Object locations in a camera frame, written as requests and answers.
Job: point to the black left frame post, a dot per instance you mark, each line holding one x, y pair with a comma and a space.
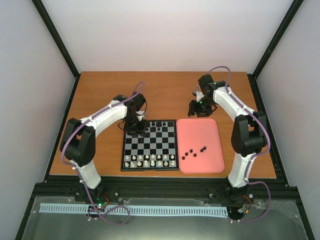
49, 24

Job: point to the black white chessboard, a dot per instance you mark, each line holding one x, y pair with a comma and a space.
154, 142

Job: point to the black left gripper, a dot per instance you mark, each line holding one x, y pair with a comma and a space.
140, 131

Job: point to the black right frame post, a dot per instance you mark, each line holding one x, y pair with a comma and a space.
279, 33

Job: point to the light blue cable duct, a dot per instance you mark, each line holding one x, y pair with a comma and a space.
136, 210

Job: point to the white pawn row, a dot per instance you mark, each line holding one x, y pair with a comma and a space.
154, 157

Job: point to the black frame post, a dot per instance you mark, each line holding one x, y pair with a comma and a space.
279, 33
49, 24

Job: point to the pink plastic tray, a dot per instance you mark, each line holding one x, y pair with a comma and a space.
196, 133

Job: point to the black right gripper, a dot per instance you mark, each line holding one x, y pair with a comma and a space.
193, 109

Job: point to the white back rank pieces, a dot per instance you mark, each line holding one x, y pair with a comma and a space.
150, 164

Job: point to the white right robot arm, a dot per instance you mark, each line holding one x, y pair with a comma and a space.
249, 137

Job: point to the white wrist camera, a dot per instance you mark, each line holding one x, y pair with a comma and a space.
140, 115

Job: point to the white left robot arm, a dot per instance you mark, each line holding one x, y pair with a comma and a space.
78, 144

